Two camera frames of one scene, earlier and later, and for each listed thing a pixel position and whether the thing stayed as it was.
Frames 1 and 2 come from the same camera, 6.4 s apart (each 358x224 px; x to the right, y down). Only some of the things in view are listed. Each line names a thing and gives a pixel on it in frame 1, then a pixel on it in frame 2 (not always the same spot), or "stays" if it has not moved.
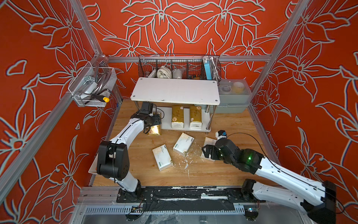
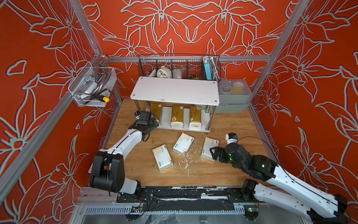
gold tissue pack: x=177 y=117 stays
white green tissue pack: x=163 y=158 stays
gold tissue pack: x=155 y=130 → x=156 y=111
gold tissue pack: x=196 y=117 stays
